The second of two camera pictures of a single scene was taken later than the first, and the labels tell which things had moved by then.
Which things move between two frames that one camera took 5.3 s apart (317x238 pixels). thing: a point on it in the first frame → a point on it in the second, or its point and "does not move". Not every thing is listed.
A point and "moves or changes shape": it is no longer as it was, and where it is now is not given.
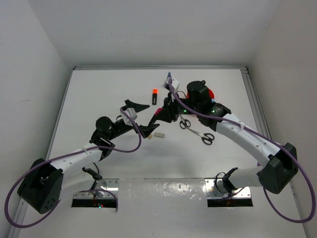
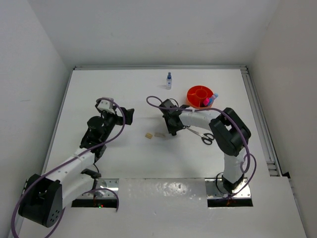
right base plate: (215, 189) does not move
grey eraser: (158, 134) does not move
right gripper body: (179, 109) → (171, 127)
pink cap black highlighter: (158, 110) moves or changes shape
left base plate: (112, 184) does not move
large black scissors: (207, 138) does not move
